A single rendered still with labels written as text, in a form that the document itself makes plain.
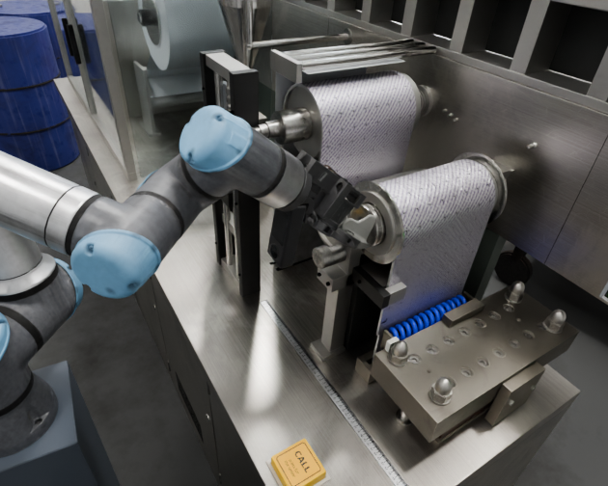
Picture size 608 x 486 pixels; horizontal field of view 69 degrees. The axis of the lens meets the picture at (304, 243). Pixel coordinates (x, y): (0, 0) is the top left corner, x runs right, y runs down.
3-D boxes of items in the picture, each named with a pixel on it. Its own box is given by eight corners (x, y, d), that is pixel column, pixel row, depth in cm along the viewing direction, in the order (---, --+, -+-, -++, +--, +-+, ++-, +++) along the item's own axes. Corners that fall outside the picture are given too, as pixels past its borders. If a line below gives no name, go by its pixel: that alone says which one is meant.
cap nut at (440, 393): (424, 392, 75) (429, 376, 73) (439, 383, 77) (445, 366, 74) (439, 409, 73) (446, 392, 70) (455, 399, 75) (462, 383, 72)
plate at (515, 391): (483, 418, 86) (502, 383, 79) (516, 395, 90) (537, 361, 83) (494, 428, 84) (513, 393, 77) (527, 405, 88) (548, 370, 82)
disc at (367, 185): (343, 234, 86) (351, 166, 77) (345, 234, 86) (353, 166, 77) (393, 280, 76) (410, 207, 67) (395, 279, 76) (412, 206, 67)
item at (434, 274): (375, 334, 87) (392, 260, 76) (458, 293, 97) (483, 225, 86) (377, 336, 86) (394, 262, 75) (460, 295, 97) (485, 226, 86)
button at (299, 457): (270, 463, 77) (270, 456, 76) (304, 444, 81) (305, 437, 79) (290, 499, 73) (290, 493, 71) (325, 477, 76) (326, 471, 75)
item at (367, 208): (378, 214, 71) (375, 255, 75) (388, 211, 72) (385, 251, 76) (350, 198, 76) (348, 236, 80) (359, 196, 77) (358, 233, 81)
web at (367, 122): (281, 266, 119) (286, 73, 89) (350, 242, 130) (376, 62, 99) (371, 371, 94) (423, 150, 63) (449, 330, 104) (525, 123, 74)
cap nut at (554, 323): (538, 324, 90) (547, 308, 87) (549, 317, 91) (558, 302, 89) (555, 336, 87) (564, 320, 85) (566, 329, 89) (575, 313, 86)
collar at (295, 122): (269, 137, 90) (269, 106, 86) (294, 132, 92) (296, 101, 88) (285, 149, 85) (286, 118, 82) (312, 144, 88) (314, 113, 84)
